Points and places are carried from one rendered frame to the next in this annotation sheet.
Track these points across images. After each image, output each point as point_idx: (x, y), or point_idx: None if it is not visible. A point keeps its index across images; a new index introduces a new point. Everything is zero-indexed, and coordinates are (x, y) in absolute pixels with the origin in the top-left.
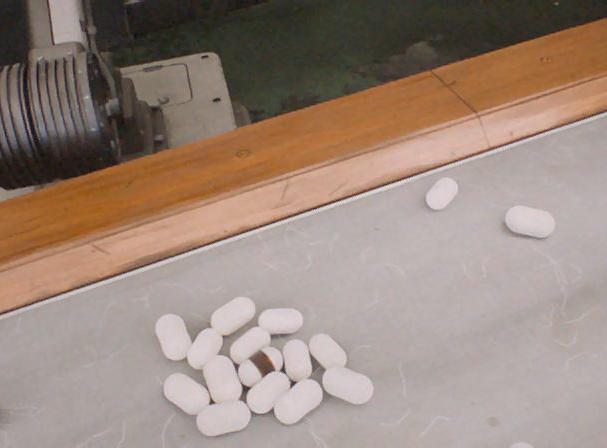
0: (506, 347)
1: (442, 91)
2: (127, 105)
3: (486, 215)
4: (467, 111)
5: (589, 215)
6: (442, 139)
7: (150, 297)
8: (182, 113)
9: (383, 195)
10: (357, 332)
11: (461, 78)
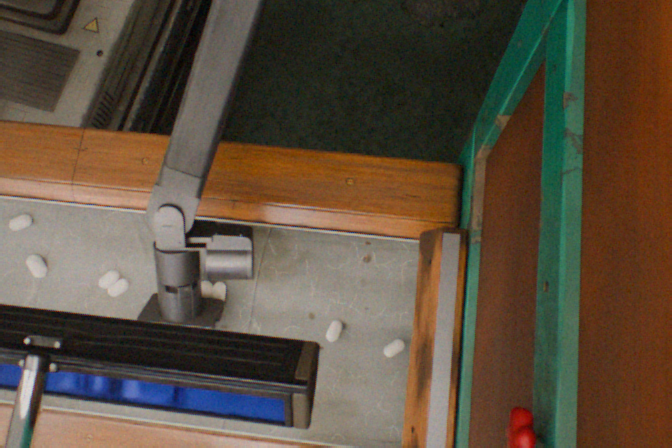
0: None
1: (73, 153)
2: None
3: (33, 245)
4: (69, 177)
5: (73, 275)
6: (47, 187)
7: None
8: None
9: (4, 202)
10: None
11: (91, 148)
